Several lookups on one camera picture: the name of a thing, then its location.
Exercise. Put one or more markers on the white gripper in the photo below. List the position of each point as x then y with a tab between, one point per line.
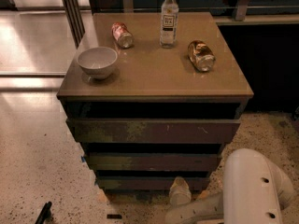
179	197

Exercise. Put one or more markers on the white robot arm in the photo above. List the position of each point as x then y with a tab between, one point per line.
255	191

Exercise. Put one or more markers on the brown drawer cabinet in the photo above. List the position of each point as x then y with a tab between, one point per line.
151	82

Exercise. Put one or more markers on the black object on floor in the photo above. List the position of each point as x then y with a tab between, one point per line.
44	214

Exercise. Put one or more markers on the gold soda can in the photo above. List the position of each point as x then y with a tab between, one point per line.
201	56

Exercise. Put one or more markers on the white ceramic bowl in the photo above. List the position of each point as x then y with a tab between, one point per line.
99	62

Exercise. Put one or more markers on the red soda can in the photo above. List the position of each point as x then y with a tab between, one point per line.
121	35

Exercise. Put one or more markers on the clear plastic water bottle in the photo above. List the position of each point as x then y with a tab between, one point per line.
169	23

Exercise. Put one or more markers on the metal railing shelf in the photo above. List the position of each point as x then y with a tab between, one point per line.
225	12

